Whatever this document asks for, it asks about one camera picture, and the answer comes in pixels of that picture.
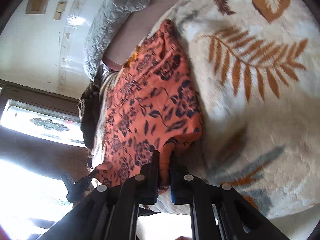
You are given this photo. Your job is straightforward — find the orange floral blouse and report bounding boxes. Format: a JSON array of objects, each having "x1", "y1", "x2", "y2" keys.
[{"x1": 93, "y1": 20, "x2": 202, "y2": 187}]

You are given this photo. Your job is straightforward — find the stained glass window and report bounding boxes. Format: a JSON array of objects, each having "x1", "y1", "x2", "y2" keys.
[{"x1": 1, "y1": 99, "x2": 85, "y2": 147}]

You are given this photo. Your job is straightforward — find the dark brown fleece blanket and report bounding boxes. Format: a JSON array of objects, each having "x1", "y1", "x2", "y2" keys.
[{"x1": 78, "y1": 65, "x2": 110, "y2": 151}]

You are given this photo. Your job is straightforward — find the cream leaf print blanket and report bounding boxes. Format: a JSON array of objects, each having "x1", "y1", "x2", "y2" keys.
[{"x1": 91, "y1": 0, "x2": 320, "y2": 240}]

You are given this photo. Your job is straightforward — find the grey quilted pillow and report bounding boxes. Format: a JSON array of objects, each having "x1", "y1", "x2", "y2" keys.
[{"x1": 84, "y1": 0, "x2": 150, "y2": 81}]

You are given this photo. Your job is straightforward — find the pink headboard cushion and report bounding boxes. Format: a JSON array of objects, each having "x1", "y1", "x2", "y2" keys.
[{"x1": 103, "y1": 0, "x2": 179, "y2": 70}]

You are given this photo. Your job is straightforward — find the beige wall switch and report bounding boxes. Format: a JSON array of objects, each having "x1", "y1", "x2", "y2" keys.
[{"x1": 54, "y1": 2, "x2": 67, "y2": 20}]

